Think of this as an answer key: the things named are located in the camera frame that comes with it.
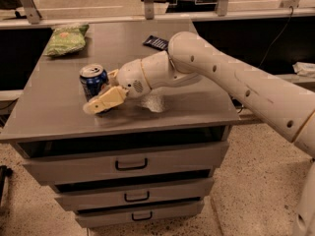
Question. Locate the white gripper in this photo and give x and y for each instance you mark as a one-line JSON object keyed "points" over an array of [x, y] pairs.
{"points": [[131, 78]]}

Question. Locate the blue pepsi can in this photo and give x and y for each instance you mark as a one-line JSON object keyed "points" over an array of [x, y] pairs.
{"points": [[93, 77]]}

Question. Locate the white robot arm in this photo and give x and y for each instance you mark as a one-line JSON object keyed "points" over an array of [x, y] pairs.
{"points": [[287, 108]]}

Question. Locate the dark blue snack packet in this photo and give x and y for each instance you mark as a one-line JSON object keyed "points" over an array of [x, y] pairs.
{"points": [[156, 43]]}

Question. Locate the green chip bag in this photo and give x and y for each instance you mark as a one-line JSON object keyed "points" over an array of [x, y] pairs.
{"points": [[65, 40]]}

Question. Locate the grey drawer cabinet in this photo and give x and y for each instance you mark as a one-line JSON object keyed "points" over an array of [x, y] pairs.
{"points": [[49, 120]]}

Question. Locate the top grey drawer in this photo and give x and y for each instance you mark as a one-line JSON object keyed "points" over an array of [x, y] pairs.
{"points": [[88, 167]]}

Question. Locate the grey drawer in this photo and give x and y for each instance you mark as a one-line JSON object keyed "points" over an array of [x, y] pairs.
{"points": [[139, 213], [88, 167], [135, 195]]}

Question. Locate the middle grey drawer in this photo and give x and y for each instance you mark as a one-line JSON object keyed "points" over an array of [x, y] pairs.
{"points": [[135, 195]]}

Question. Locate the bottom grey drawer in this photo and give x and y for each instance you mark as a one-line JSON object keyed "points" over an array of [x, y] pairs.
{"points": [[139, 213]]}

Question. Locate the black object at left floor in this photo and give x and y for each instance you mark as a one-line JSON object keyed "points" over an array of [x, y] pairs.
{"points": [[5, 172]]}

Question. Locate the white cloth on ledge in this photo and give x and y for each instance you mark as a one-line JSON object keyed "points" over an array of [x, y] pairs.
{"points": [[304, 69]]}

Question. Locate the grey metal railing frame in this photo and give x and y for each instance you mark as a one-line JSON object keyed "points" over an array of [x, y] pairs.
{"points": [[47, 13]]}

